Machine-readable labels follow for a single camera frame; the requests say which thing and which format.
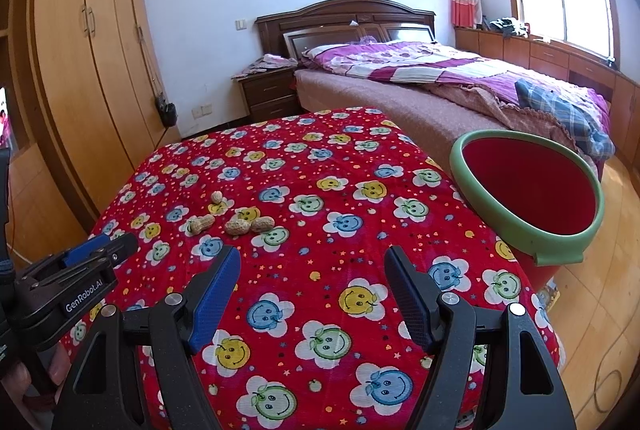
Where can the dark wooden bed headboard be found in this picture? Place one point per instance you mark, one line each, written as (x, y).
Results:
(325, 20)

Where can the red flower printed blanket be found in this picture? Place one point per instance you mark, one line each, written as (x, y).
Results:
(320, 260)

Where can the pink folded clothes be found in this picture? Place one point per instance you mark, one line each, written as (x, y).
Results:
(270, 64)

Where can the television screen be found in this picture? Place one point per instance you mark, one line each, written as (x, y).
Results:
(4, 115)

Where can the wooden window cabinet row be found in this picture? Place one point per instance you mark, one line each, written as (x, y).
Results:
(550, 60)

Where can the wall power socket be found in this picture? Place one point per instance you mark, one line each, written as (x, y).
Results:
(201, 111)

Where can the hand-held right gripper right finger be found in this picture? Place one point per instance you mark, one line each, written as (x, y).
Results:
(410, 295)

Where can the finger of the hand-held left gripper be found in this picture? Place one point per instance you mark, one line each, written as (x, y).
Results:
(87, 247)
(122, 247)

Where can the dark wooden nightstand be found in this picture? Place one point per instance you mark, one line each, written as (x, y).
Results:
(267, 98)

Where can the red bin with green rim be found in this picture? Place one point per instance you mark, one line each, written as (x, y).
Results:
(525, 180)

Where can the pink bed mattress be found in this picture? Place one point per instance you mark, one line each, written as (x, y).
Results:
(360, 95)

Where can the blue plaid cloth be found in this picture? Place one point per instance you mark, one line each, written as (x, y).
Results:
(565, 115)

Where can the printed plastic bag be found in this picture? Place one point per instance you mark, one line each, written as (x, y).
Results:
(551, 296)

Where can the pink frilled bedspread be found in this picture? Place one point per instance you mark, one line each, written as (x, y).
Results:
(485, 100)

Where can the peanut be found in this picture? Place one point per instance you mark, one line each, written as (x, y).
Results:
(216, 196)
(261, 224)
(201, 225)
(236, 226)

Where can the person's left hand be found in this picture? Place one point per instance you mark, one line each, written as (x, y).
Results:
(57, 365)

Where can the black hanging bag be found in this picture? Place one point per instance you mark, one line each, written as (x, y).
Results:
(167, 113)

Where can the dark clothes pile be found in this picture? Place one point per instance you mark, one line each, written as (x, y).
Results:
(507, 26)

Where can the wooden wardrobe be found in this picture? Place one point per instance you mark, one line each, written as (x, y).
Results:
(90, 85)

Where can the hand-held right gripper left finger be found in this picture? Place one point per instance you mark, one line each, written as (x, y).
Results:
(215, 295)

